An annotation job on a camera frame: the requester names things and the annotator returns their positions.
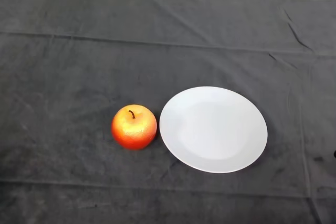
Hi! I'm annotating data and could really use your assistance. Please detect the red yellow apple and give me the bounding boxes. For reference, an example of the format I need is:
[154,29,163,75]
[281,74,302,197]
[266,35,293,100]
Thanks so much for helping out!
[111,104,158,151]

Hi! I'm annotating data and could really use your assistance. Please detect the white round plate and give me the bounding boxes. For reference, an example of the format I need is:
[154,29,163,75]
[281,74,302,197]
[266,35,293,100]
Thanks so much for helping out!
[159,86,269,174]

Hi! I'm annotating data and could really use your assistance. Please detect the black cloth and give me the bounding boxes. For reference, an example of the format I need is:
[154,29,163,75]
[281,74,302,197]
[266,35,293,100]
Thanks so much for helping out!
[0,0,336,224]

